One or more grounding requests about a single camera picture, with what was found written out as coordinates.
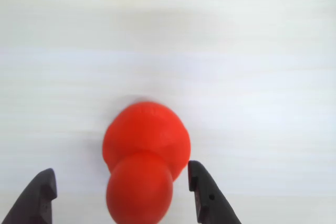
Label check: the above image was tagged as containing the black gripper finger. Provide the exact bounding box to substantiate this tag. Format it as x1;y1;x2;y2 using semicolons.
187;160;242;224
0;167;58;224

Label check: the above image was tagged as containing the red rubber duck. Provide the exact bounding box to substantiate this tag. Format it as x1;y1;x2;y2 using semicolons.
102;101;192;224

